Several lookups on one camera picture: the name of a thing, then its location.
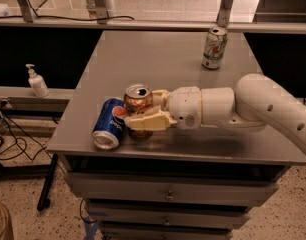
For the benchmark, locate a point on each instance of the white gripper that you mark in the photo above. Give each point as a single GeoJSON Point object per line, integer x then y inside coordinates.
{"type": "Point", "coordinates": [184, 106]}

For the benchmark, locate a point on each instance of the orange soda can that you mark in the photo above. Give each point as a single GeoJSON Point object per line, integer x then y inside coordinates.
{"type": "Point", "coordinates": [138, 99]}

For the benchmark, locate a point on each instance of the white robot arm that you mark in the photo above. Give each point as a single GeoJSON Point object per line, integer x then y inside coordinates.
{"type": "Point", "coordinates": [255, 101]}

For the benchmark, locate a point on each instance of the blue pepsi can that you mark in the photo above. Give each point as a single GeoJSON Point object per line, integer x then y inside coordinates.
{"type": "Point", "coordinates": [108, 130]}

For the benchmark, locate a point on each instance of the white green soda can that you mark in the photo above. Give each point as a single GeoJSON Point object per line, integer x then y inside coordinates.
{"type": "Point", "coordinates": [216, 40]}

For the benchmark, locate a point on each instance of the grey drawer cabinet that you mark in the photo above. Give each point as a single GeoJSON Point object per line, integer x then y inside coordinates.
{"type": "Point", "coordinates": [169, 60]}

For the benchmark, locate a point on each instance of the top grey drawer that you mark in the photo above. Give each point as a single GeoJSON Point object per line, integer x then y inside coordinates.
{"type": "Point", "coordinates": [170, 189]}

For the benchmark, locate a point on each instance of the grey drawer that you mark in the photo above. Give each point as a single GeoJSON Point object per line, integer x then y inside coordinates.
{"type": "Point", "coordinates": [166, 216]}
{"type": "Point", "coordinates": [150, 232]}
{"type": "Point", "coordinates": [170, 189]}

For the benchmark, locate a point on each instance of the middle grey drawer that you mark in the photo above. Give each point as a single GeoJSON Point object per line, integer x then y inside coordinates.
{"type": "Point", "coordinates": [166, 216]}

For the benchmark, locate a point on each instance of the white pump dispenser bottle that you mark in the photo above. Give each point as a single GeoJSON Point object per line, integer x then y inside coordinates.
{"type": "Point", "coordinates": [37, 82]}

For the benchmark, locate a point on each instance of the bottom grey drawer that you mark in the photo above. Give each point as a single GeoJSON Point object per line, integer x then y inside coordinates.
{"type": "Point", "coordinates": [150, 232]}

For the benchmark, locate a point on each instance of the black table leg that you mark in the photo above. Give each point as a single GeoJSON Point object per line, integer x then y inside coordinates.
{"type": "Point", "coordinates": [44, 201]}

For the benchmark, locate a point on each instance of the tan trouser knee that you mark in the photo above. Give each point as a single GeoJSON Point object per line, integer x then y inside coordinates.
{"type": "Point", "coordinates": [6, 227]}

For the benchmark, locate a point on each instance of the grey metal frame rail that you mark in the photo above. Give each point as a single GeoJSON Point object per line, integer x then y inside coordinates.
{"type": "Point", "coordinates": [289, 16]}

